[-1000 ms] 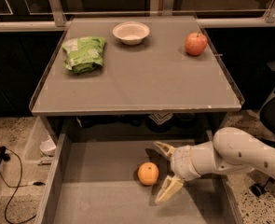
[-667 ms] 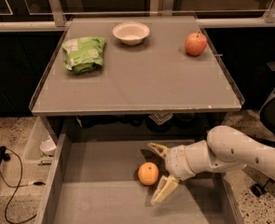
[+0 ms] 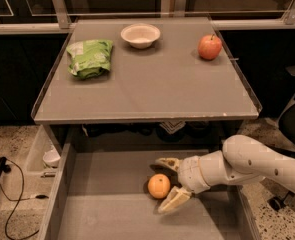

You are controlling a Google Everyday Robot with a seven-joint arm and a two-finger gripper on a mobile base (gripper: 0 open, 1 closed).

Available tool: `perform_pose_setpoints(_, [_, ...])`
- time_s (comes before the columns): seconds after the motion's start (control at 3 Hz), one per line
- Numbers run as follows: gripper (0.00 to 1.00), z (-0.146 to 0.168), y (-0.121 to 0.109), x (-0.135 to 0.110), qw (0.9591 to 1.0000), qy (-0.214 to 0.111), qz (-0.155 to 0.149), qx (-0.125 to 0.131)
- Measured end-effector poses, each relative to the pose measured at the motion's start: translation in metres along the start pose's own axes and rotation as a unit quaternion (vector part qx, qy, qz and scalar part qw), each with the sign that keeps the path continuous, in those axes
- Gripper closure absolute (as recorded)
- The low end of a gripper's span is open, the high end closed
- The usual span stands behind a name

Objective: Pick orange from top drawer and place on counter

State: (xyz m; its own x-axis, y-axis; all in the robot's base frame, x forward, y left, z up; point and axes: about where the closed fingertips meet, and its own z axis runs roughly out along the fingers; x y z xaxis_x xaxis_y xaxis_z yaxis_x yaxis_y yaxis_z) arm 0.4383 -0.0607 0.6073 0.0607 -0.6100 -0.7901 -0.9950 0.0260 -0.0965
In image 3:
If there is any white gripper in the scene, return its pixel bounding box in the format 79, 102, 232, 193
155, 156, 210, 213

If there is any orange fruit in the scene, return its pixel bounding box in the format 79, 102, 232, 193
147, 174, 170, 199

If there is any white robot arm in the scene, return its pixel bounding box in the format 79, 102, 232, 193
155, 135, 295, 213

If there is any grey open top drawer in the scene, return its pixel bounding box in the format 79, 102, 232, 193
38, 143, 260, 240

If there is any grey counter cabinet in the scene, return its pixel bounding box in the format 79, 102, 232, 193
32, 17, 261, 131

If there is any white cup in bin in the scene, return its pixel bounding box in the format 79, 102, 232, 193
43, 150, 60, 167

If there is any black office chair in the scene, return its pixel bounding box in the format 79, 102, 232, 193
267, 63, 295, 212

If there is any red apple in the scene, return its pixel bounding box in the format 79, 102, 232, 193
198, 34, 222, 60

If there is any white paper bowl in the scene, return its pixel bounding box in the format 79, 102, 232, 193
121, 23, 161, 49

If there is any green snack bag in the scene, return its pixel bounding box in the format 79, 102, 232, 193
66, 39, 113, 80

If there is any black cable on floor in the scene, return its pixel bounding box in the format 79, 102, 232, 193
0, 155, 50, 240

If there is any metal rail bracket left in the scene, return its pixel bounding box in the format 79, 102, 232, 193
52, 0, 70, 29

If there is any horizontal metal rail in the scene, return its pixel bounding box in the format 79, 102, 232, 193
0, 18, 295, 35

